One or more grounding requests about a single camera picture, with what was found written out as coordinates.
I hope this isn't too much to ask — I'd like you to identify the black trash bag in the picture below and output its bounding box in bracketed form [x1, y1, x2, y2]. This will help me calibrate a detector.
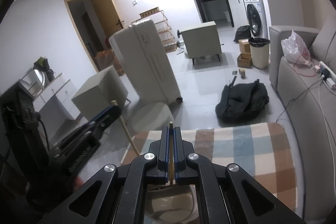
[234, 25, 251, 43]

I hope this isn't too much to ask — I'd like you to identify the beige trash bin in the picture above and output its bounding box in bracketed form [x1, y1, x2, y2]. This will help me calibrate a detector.
[248, 38, 271, 69]

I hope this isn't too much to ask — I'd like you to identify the white plastic bag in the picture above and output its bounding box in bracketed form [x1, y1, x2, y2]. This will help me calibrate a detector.
[281, 30, 311, 65]

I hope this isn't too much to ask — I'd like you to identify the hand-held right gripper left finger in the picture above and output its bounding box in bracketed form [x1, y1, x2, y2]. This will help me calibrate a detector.
[37, 126, 170, 224]

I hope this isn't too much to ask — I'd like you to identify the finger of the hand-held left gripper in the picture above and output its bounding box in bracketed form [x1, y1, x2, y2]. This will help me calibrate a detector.
[88, 105, 122, 135]

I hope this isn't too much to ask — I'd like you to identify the white power strip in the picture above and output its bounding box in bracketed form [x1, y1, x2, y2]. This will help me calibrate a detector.
[315, 61, 336, 90]

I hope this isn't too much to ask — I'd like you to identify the light wooden chopstick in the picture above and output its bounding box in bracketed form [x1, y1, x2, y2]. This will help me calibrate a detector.
[111, 100, 141, 157]
[169, 122, 174, 186]

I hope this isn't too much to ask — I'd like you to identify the grey white utensil holder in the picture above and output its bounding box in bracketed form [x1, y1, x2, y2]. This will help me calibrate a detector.
[144, 183, 200, 224]

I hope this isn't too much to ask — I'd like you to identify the wooden door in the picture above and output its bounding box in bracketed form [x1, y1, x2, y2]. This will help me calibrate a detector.
[91, 0, 124, 30]

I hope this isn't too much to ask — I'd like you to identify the brown paper bag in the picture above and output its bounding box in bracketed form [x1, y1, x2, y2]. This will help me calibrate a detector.
[94, 49, 125, 76]

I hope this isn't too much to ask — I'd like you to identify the potted plant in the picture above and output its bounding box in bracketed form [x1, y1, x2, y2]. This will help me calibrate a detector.
[34, 56, 55, 81]

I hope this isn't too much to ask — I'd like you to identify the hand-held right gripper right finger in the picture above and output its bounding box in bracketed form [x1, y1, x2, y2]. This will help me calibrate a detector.
[173, 127, 306, 224]

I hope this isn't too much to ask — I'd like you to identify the round mirror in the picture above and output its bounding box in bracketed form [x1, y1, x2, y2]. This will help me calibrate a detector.
[25, 68, 46, 97]

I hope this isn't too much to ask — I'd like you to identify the white dresser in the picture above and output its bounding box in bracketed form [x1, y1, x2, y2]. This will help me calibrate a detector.
[20, 72, 82, 122]

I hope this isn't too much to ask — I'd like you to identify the grey sofa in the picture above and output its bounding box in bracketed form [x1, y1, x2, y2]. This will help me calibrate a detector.
[269, 0, 336, 222]

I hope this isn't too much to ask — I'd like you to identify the black backpack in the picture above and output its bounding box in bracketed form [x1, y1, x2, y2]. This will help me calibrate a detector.
[215, 79, 270, 123]

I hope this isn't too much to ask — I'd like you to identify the checked tablecloth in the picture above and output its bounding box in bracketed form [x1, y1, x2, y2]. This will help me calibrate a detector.
[119, 123, 307, 222]

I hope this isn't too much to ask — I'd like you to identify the wooden shoe rack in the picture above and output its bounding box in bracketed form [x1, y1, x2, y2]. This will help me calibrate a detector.
[131, 6, 177, 54]

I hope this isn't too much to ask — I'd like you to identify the white washing machine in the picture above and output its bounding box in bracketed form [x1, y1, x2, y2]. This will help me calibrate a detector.
[243, 0, 267, 39]

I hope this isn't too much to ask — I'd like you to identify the grey bedside cabinet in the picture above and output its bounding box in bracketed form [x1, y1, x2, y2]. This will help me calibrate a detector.
[71, 65, 129, 119]
[181, 21, 223, 65]

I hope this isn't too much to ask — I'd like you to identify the cardboard box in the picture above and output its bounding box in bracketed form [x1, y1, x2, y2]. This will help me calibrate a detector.
[238, 39, 251, 54]
[237, 52, 252, 67]

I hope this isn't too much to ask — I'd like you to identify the beige hard suitcase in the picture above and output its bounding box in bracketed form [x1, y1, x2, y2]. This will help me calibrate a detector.
[109, 18, 183, 104]

